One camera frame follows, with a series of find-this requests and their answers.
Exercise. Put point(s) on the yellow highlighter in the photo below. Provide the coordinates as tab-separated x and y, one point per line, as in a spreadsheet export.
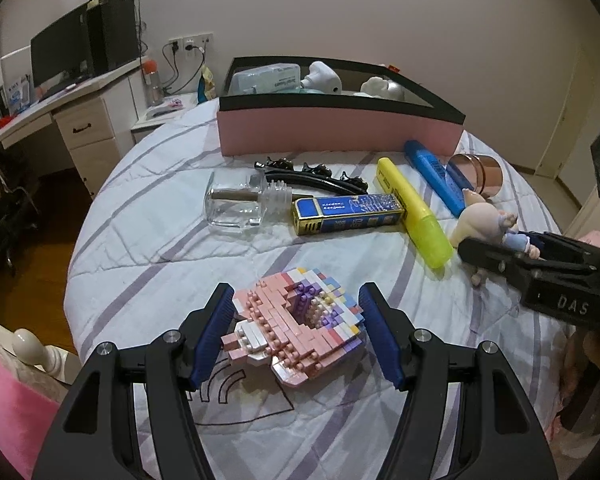
412	210

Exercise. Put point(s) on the red-capped water bottle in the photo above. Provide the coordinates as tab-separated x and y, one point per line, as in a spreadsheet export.
152	85

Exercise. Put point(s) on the black desk chair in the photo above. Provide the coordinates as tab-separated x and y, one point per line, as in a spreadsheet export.
5	215

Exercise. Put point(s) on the white bed post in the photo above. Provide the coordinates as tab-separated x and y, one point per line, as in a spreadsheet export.
30	350

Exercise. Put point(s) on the pink building-block model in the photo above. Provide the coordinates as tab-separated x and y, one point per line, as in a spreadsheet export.
285	330

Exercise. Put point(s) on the pink pig figurine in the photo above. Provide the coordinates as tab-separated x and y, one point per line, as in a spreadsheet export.
480	220

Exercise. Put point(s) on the white plush figure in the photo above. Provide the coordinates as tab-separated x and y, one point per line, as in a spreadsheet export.
382	87

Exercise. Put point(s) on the white wall outlet strip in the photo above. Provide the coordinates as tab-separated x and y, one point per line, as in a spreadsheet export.
192	41

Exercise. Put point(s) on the black computer tower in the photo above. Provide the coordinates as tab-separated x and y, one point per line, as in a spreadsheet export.
112	35

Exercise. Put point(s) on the black headband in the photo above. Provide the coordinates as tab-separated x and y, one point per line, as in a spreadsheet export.
305	182

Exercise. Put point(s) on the wet wipes pack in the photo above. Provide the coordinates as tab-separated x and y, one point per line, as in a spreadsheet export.
265	80

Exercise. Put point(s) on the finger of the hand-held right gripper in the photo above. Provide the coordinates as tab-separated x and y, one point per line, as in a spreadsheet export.
570	247
495	260

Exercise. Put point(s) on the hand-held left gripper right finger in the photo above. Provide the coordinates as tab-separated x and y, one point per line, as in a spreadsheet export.
380	335

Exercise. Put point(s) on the blue and gold carton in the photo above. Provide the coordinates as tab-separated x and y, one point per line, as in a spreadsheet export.
347	214

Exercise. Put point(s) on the cream door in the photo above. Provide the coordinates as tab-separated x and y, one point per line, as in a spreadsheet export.
562	120

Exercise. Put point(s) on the white side table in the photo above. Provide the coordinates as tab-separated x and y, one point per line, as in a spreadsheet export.
165	115

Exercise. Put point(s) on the blue and white carton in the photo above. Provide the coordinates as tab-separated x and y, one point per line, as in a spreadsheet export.
19	94

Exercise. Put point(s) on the pink cushion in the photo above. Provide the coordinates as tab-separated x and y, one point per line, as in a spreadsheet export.
10	410

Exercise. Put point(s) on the white handheld device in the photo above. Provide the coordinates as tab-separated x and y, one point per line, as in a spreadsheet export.
322	76

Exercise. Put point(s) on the clear glass bottle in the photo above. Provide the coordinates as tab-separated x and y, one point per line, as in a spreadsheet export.
230	210

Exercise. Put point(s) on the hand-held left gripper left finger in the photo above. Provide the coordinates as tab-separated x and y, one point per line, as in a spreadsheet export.
212	340

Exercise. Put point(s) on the black computer monitor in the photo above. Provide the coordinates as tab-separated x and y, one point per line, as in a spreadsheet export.
62	50

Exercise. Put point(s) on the white desk with drawers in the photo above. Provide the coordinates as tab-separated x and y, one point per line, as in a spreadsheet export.
87	130

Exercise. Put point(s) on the blue highlighter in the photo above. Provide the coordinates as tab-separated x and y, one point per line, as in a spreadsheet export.
432	170

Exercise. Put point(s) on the yellow and blue snack bag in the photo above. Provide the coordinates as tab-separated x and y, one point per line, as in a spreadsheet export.
207	87

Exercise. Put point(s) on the rose gold metal cup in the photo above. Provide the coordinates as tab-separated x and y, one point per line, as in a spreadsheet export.
482	175

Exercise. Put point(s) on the pink black-rimmed storage box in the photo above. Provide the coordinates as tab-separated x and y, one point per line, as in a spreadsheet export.
330	127

